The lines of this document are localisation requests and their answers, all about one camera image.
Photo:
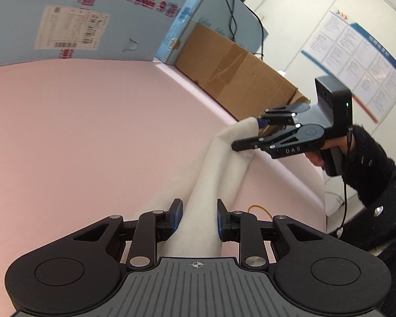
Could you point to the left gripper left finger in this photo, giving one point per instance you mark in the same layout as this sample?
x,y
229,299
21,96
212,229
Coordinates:
x,y
150,229

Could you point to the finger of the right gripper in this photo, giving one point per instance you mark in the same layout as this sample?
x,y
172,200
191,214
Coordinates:
x,y
286,117
294,139

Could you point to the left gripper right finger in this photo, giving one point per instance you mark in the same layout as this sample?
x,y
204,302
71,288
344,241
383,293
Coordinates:
x,y
246,230

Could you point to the yellow rubber band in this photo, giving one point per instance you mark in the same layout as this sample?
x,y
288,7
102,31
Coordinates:
x,y
260,212

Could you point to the white fabric shopping bag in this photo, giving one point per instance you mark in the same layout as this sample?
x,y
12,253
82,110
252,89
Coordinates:
x,y
217,172

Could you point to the black sleeved right forearm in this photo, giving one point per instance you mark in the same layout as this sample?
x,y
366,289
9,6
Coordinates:
x,y
373,175

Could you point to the person's right hand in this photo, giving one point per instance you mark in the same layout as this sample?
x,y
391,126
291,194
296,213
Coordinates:
x,y
340,142

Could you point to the open brown storage carton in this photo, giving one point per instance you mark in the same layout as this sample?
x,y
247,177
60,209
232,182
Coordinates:
x,y
242,84

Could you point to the large blue printed carton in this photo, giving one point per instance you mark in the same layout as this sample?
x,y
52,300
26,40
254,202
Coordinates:
x,y
32,30

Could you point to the wall information poster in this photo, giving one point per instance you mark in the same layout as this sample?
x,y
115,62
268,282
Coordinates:
x,y
344,49

